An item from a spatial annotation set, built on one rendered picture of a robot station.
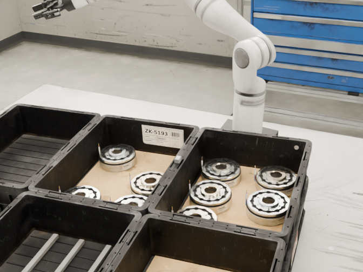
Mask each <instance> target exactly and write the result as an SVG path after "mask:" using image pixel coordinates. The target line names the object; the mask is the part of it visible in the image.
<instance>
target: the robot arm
mask: <svg viewBox="0 0 363 272"><path fill-rule="evenodd" d="M96 1H99V0H43V1H42V3H40V4H37V5H34V6H33V7H32V9H33V11H34V12H37V11H39V10H43V9H44V8H45V9H44V10H43V11H40V12H37V13H34V14H32V18H33V19H34V20H37V19H40V18H42V17H44V18H45V19H51V18H55V17H59V16H61V14H60V12H61V11H63V10H65V9H66V10H67V11H68V12H70V11H72V10H76V9H78V8H81V7H84V6H86V5H88V4H90V3H93V2H96ZM182 1H183V2H184V3H185V4H186V5H187V6H188V7H189V8H190V9H191V10H192V11H193V12H194V13H195V14H196V15H197V16H198V17H199V18H200V19H201V20H202V21H203V23H205V24H206V25H207V26H208V27H210V28H212V29H214V30H216V31H218V32H221V33H223V34H226V35H228V36H230V37H232V38H234V39H236V40H237V41H238V43H237V44H236V45H235V47H234V50H233V58H232V77H233V82H234V103H233V120H232V130H235V131H244V132H252V133H261V134H262V129H263V118H264V105H265V93H266V82H265V81H264V80H263V79H262V78H260V77H257V70H258V69H261V68H263V67H266V66H268V65H270V64H271V63H273V62H274V60H275V58H276V51H275V47H274V45H273V43H272V42H271V41H270V39H269V38H268V37H266V36H265V35H264V34H263V33H262V32H260V31H259V30H258V29H257V28H255V27H254V26H253V25H251V24H250V23H249V22H248V21H247V20H245V19H244V18H243V17H242V16H241V15H240V14H239V13H238V12H236V11H235V9H234V8H233V7H231V6H230V5H229V4H228V2H227V1H226V0H182ZM50 9H51V11H50ZM46 11H47V12H46ZM49 15H50V16H49Z"/></svg>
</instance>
